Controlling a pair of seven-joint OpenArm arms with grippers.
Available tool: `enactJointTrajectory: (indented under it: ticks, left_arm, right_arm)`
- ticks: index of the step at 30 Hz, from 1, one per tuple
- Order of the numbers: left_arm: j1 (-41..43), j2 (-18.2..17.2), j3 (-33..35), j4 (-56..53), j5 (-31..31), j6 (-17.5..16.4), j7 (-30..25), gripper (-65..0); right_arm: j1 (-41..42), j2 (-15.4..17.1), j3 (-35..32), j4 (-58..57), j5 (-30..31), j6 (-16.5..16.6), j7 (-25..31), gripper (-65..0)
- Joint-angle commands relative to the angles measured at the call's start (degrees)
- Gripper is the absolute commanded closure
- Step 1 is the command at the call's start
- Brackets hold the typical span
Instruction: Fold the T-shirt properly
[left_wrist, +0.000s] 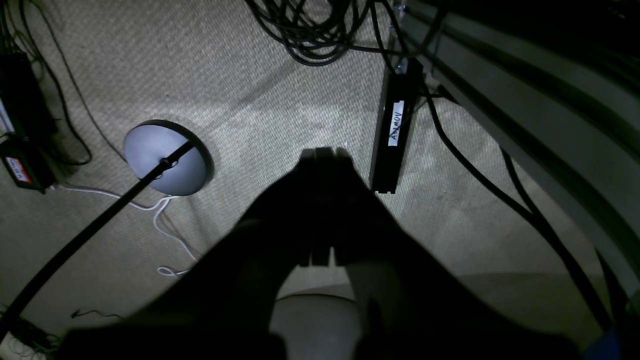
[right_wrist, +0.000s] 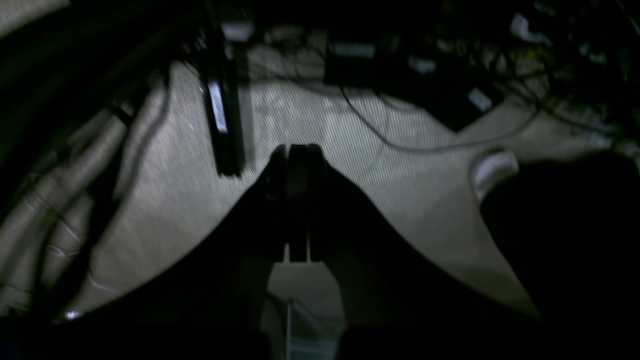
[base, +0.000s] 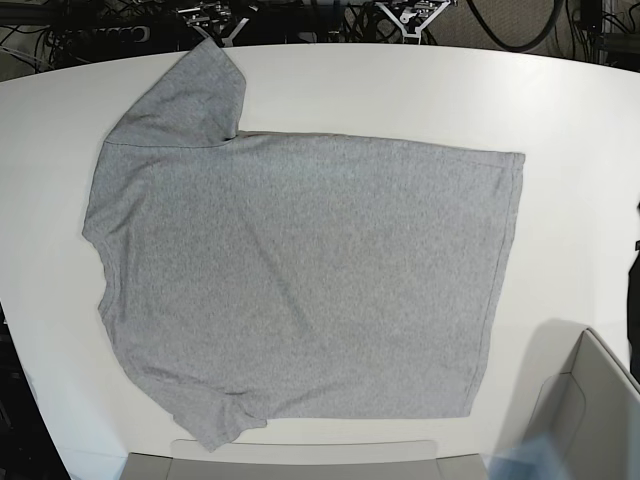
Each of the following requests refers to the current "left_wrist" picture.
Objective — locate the black device with red label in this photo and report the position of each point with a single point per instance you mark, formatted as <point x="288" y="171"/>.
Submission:
<point x="28" y="125"/>

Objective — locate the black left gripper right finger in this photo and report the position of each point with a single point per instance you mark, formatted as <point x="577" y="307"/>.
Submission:
<point x="415" y="309"/>

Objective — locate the round grey lamp base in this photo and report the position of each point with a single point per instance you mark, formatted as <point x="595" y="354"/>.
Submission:
<point x="152" y="142"/>

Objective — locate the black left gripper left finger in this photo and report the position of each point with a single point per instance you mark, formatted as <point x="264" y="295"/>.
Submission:
<point x="222" y="309"/>

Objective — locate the black lamp pole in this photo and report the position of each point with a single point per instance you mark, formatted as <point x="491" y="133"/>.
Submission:
<point x="59" y="259"/>

